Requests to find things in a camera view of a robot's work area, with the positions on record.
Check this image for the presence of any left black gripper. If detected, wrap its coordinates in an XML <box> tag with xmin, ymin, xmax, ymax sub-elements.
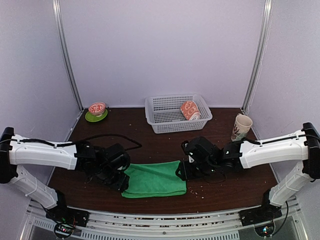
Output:
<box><xmin>94</xmin><ymin>165</ymin><xmax>130</xmax><ymax>193</ymax></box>

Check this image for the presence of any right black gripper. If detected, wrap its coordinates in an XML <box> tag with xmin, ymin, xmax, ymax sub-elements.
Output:
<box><xmin>175</xmin><ymin>161</ymin><xmax>218</xmax><ymax>182</ymax></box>

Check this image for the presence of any green microfiber towel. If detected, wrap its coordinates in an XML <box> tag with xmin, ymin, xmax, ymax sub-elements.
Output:
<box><xmin>121</xmin><ymin>161</ymin><xmax>187</xmax><ymax>199</ymax></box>

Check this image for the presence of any white plastic mesh basket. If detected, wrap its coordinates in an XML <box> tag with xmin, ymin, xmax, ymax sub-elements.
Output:
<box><xmin>144</xmin><ymin>93</ymin><xmax>213</xmax><ymax>134</ymax></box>

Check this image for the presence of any orange rabbit pattern towel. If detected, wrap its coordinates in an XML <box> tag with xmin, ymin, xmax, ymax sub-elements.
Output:
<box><xmin>180</xmin><ymin>100</ymin><xmax>201</xmax><ymax>121</ymax></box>

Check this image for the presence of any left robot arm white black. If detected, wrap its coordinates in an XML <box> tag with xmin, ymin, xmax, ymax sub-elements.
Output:
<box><xmin>0</xmin><ymin>127</ymin><xmax>131</xmax><ymax>222</ymax></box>

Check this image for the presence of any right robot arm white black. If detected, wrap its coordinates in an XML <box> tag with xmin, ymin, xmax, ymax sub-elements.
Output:
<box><xmin>175</xmin><ymin>122</ymin><xmax>320</xmax><ymax>221</ymax></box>

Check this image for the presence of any green saucer plate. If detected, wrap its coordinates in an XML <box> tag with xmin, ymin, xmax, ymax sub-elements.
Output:
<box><xmin>85</xmin><ymin>109</ymin><xmax>108</xmax><ymax>123</ymax></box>

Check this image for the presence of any red patterned small bowl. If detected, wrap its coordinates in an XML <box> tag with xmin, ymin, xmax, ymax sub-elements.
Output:
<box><xmin>88</xmin><ymin>102</ymin><xmax>106</xmax><ymax>117</ymax></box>

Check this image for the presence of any ceramic mug floral pattern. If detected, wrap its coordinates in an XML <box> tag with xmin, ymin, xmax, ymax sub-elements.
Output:
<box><xmin>230</xmin><ymin>113</ymin><xmax>253</xmax><ymax>142</ymax></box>

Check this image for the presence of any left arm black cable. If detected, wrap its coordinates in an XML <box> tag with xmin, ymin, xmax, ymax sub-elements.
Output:
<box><xmin>0</xmin><ymin>133</ymin><xmax>143</xmax><ymax>152</ymax></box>

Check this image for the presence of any aluminium front rail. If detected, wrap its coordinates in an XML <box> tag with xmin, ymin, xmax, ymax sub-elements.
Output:
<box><xmin>26</xmin><ymin>197</ymin><xmax>305</xmax><ymax>240</ymax></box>

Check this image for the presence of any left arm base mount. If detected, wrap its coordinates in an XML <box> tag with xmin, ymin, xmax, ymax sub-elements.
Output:
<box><xmin>44</xmin><ymin>208</ymin><xmax>90</xmax><ymax>240</ymax></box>

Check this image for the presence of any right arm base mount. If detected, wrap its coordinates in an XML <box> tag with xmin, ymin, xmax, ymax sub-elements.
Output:
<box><xmin>239</xmin><ymin>206</ymin><xmax>282</xmax><ymax>238</ymax></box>

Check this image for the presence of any right aluminium frame post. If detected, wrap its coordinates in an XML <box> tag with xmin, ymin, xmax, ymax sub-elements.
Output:
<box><xmin>241</xmin><ymin>0</ymin><xmax>273</xmax><ymax>114</ymax></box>

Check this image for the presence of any aluminium frame post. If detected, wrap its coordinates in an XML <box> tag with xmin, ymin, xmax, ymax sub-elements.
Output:
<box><xmin>52</xmin><ymin>0</ymin><xmax>84</xmax><ymax>112</ymax></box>
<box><xmin>241</xmin><ymin>0</ymin><xmax>273</xmax><ymax>114</ymax></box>

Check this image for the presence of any left aluminium frame post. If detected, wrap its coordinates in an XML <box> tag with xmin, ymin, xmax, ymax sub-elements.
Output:
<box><xmin>52</xmin><ymin>0</ymin><xmax>84</xmax><ymax>112</ymax></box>

